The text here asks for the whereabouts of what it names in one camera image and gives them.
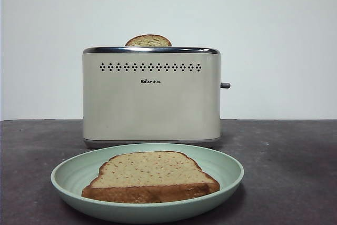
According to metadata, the large toasted bread slice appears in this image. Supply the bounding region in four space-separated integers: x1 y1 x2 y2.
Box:
81 151 221 204

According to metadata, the cream two-slot toaster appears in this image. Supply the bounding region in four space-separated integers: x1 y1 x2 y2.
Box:
82 46 231 150

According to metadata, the pale green round plate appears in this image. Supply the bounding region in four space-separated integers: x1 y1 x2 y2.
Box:
50 143 245 224

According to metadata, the small toasted bread slice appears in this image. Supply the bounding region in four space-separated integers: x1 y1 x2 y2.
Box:
124 34 173 47

